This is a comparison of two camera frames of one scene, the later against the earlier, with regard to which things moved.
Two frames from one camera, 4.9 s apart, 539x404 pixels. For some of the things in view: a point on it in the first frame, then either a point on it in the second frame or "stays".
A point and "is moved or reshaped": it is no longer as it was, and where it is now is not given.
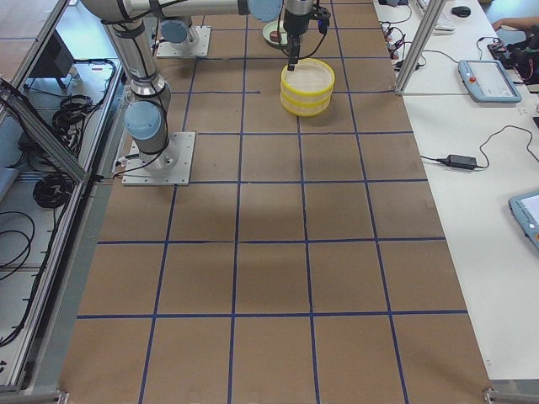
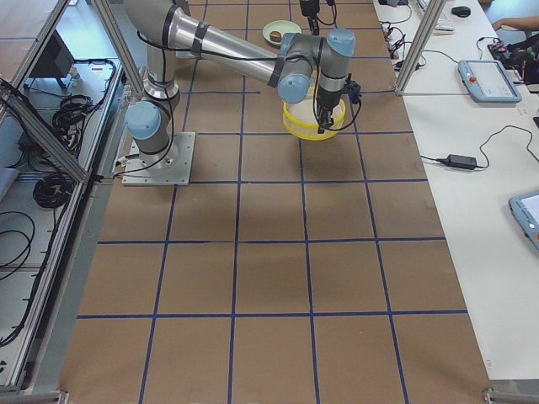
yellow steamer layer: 310,77 is moved or reshaped
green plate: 273,27 stays
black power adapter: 460,161 stays
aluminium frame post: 433,13 stays
